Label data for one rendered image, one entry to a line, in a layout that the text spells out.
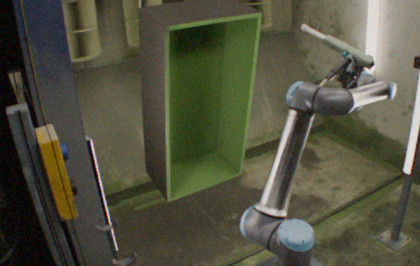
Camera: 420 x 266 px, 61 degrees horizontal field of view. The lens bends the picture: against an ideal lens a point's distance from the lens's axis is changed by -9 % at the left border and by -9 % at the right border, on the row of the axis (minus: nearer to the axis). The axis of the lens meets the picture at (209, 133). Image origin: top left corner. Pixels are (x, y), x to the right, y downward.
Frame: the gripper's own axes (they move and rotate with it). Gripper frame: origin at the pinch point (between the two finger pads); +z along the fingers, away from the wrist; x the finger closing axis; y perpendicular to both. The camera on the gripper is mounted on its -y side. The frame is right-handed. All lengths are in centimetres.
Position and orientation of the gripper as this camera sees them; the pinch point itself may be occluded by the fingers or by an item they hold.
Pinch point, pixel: (348, 55)
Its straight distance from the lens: 190.5
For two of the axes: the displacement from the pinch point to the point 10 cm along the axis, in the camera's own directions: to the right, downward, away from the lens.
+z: -3.8, -5.5, -7.4
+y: -7.6, 6.4, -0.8
